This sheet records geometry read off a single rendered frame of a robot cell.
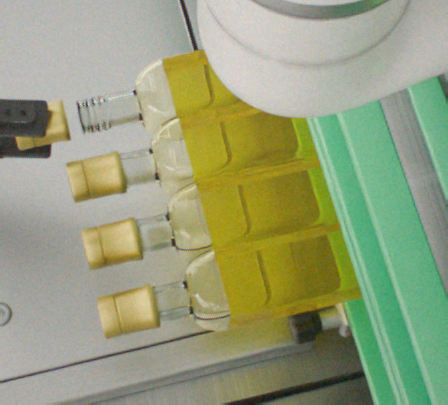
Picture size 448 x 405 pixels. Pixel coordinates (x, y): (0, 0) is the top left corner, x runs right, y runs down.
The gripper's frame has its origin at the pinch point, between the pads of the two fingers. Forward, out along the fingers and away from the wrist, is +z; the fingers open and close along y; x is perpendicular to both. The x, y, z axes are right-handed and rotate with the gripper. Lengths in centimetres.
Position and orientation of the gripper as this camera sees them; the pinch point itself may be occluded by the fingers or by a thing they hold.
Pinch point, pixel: (25, 129)
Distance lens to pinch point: 101.2
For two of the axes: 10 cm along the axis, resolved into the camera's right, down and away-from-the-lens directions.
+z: 10.0, 0.2, 0.4
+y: 0.4, -3.8, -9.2
